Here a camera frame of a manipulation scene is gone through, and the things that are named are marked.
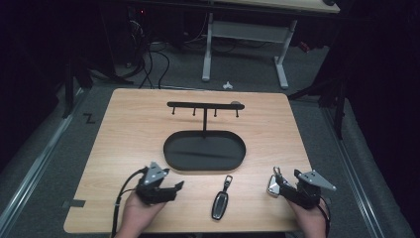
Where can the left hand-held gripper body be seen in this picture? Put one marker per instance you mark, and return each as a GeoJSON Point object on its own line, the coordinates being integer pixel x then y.
{"type": "Point", "coordinates": [152, 190]}

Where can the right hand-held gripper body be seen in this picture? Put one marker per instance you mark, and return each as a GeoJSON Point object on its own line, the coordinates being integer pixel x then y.
{"type": "Point", "coordinates": [308, 196]}

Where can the person's right hand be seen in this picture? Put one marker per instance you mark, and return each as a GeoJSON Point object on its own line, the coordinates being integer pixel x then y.
{"type": "Point", "coordinates": [312, 221]}

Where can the person's left hand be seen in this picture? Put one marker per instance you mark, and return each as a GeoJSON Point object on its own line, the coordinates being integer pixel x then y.
{"type": "Point", "coordinates": [137, 214]}

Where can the black key rack with tray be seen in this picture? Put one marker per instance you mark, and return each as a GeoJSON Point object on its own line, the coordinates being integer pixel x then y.
{"type": "Point", "coordinates": [204, 152]}

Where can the black car key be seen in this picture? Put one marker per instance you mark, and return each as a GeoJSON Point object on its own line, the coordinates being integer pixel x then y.
{"type": "Point", "coordinates": [220, 205]}

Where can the black tape strip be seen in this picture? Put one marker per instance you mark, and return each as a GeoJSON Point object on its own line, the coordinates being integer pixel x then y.
{"type": "Point", "coordinates": [77, 203]}

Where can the black stand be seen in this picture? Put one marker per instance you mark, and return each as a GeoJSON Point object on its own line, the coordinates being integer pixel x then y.
{"type": "Point", "coordinates": [338, 102]}
{"type": "Point", "coordinates": [69, 89]}

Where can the small white floor object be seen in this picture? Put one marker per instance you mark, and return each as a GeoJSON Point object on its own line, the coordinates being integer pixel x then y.
{"type": "Point", "coordinates": [227, 86]}

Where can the white metal desk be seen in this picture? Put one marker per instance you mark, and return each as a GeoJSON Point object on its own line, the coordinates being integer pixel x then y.
{"type": "Point", "coordinates": [247, 31]}

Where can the metal floor rail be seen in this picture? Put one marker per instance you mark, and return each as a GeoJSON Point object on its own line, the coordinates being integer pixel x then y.
{"type": "Point", "coordinates": [36, 165]}
{"type": "Point", "coordinates": [353, 172]}

